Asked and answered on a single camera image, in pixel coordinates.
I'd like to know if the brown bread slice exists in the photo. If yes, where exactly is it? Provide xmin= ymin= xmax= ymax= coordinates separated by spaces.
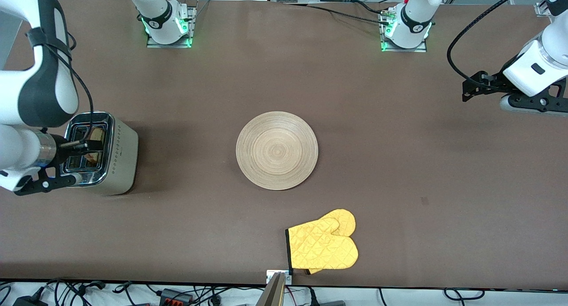
xmin=86 ymin=127 xmax=107 ymax=166

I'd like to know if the round wooden plate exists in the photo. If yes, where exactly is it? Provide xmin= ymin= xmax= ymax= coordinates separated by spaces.
xmin=235 ymin=111 xmax=319 ymax=191

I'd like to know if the chrome two-slot toaster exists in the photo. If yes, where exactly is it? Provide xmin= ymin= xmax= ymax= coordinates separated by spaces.
xmin=57 ymin=111 xmax=139 ymax=196

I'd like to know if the black power adapter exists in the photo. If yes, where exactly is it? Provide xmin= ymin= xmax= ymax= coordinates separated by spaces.
xmin=12 ymin=296 xmax=48 ymax=306

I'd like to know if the black box with orange connectors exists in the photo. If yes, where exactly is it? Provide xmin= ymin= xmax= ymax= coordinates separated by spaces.
xmin=159 ymin=288 xmax=194 ymax=305

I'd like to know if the yellow quilted oven mitt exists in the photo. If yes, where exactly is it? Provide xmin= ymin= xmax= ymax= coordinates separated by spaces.
xmin=285 ymin=217 xmax=359 ymax=271
xmin=305 ymin=209 xmax=357 ymax=275

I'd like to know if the aluminium profile bar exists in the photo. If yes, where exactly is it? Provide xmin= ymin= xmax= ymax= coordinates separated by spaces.
xmin=255 ymin=272 xmax=287 ymax=306

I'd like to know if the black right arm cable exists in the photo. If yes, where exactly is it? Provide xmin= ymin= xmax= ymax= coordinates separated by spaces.
xmin=27 ymin=27 xmax=95 ymax=142

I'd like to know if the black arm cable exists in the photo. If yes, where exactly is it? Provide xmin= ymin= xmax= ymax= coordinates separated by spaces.
xmin=446 ymin=0 xmax=531 ymax=91
xmin=27 ymin=27 xmax=95 ymax=142

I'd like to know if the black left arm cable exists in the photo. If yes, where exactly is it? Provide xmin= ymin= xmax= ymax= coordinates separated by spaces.
xmin=446 ymin=0 xmax=531 ymax=91

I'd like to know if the thick black base cable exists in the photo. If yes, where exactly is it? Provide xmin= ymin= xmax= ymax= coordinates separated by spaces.
xmin=352 ymin=0 xmax=391 ymax=17

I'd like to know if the thin black table cable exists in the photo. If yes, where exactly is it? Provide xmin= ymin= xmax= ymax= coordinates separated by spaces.
xmin=284 ymin=2 xmax=393 ymax=28

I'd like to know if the small metal edge bracket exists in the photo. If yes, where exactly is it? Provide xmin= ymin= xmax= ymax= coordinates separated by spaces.
xmin=266 ymin=270 xmax=293 ymax=285

